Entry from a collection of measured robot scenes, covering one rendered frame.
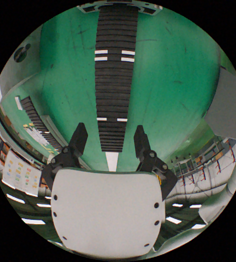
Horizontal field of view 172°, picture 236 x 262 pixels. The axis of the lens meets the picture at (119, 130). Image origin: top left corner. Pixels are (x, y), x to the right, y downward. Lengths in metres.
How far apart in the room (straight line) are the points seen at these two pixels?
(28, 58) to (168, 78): 0.24
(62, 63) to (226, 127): 0.37
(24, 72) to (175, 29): 0.24
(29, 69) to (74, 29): 0.09
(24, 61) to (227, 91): 0.40
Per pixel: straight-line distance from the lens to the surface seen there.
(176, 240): 0.53
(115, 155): 0.25
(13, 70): 0.17
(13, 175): 3.09
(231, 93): 0.27
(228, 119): 0.27
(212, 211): 0.52
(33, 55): 0.19
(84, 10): 0.17
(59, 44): 0.17
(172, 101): 0.18
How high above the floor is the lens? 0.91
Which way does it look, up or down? 42 degrees down
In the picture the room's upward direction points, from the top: 180 degrees clockwise
